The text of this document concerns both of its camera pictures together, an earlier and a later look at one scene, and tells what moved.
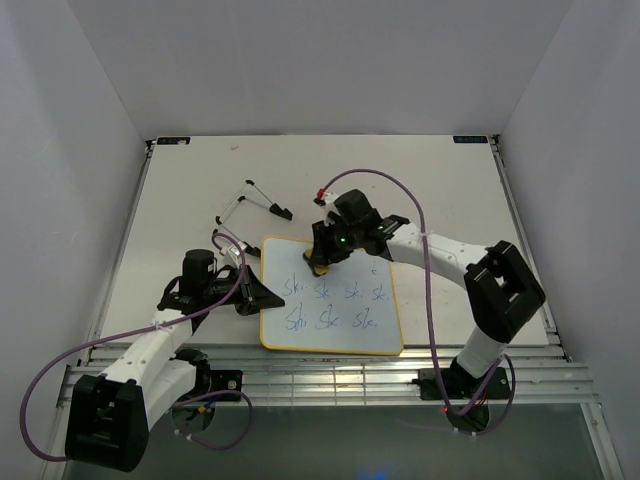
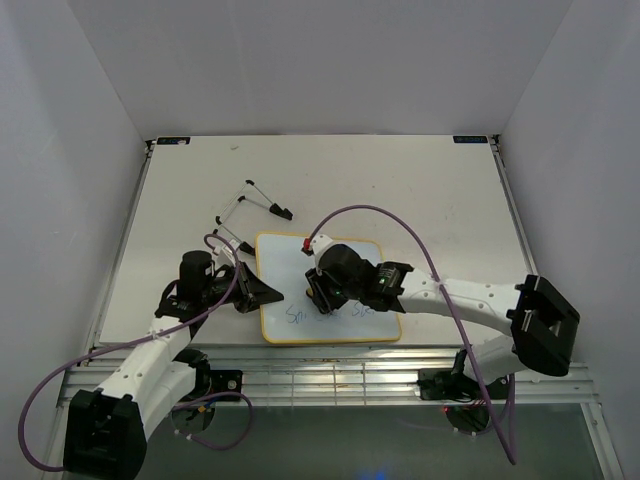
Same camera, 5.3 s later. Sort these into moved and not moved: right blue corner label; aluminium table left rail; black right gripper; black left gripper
Moved: black right gripper
Not moved: right blue corner label; aluminium table left rail; black left gripper
